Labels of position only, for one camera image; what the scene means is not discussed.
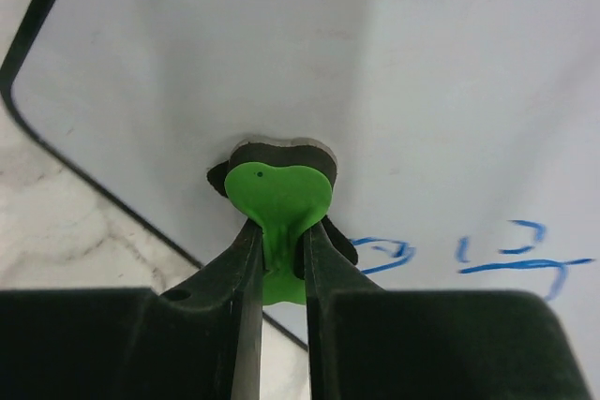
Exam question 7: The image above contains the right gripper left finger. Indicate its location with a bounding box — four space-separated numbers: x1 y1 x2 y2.
1 222 262 399

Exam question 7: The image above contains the green black whiteboard eraser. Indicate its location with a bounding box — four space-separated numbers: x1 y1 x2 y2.
206 137 358 306

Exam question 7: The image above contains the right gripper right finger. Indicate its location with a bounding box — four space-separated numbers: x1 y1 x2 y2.
302 225 591 399

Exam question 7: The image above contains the white whiteboard black frame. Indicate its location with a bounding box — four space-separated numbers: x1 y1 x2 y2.
0 0 600 352

